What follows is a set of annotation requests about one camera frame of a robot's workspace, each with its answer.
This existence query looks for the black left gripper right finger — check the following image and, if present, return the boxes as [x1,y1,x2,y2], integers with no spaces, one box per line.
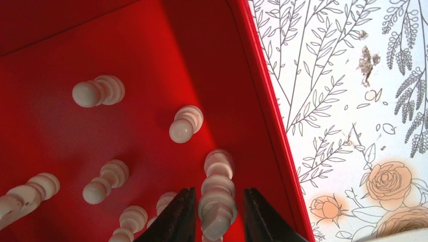
[243,188,307,242]

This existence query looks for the white chess knight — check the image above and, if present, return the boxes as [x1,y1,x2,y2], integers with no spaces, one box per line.
[197,149,238,241]
[147,192,177,228]

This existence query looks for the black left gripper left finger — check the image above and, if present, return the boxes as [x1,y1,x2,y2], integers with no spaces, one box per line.
[134,188,196,242]

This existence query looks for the white chess piece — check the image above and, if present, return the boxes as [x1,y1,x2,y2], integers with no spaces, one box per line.
[1,172,61,229]
[109,205,148,242]
[169,105,204,144]
[82,159,130,205]
[72,75,125,108]

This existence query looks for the floral patterned tablecloth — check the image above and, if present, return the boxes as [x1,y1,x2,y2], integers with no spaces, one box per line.
[249,1,427,241]

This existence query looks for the red plastic tray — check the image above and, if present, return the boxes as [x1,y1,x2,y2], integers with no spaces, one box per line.
[1,1,313,241]

